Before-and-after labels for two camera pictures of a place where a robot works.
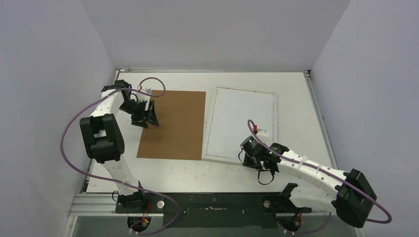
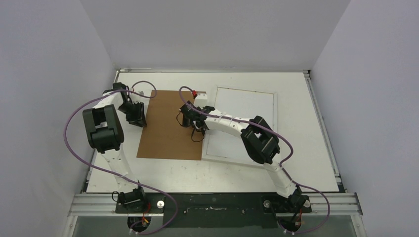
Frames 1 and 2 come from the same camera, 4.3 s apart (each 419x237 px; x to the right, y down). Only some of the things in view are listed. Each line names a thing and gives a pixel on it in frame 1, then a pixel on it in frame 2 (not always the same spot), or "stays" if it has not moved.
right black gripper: x=262 y=164 → x=189 y=117
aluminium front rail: x=104 y=204 stays
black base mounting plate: x=209 y=210 stays
